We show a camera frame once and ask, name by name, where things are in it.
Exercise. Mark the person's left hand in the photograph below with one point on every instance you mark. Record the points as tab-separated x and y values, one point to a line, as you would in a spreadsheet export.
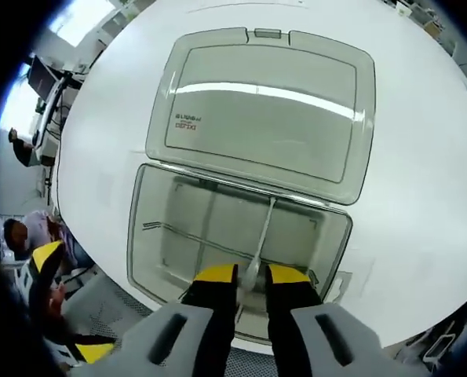
56	296

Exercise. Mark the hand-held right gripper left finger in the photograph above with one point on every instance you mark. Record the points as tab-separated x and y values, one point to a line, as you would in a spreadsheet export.
213	314

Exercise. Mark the dark computer monitor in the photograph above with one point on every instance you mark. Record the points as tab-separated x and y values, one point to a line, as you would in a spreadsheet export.
42	76

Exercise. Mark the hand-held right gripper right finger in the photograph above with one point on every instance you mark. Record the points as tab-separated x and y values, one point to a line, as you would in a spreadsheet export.
288	314

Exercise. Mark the transparent grey guide fixture box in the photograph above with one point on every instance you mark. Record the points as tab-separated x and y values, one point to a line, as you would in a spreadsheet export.
256	118

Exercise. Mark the white mesh office chair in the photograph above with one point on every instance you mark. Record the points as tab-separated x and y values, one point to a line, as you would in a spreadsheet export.
111	310

